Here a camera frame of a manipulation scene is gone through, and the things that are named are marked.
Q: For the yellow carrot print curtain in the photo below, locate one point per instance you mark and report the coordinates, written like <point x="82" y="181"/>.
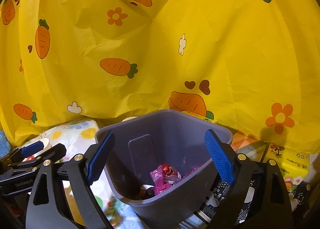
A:
<point x="251" y="65"/>

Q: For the small red wrapper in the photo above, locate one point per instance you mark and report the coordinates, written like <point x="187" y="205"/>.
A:
<point x="170" y="174"/>

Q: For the blue plush monster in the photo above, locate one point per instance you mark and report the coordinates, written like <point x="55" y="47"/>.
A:
<point x="5" y="146"/>

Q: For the apple print paper cup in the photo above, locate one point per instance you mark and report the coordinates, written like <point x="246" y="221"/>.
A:
<point x="146" y="192"/>

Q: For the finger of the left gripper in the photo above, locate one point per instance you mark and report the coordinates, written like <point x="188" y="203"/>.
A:
<point x="17" y="155"/>
<point x="21" y="177"/>

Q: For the grey plastic trash bin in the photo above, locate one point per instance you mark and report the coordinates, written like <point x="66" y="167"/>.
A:
<point x="163" y="137"/>

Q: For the pastel plaid cloth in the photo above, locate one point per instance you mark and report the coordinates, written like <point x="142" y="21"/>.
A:
<point x="253" y="148"/>

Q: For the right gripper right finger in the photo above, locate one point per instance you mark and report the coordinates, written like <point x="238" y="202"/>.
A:
<point x="257" y="196"/>

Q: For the small pink plastic bag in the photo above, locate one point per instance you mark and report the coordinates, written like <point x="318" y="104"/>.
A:
<point x="161" y="186"/>

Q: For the yellow tissue pack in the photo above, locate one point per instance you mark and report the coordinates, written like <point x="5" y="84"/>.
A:
<point x="293" y="165"/>

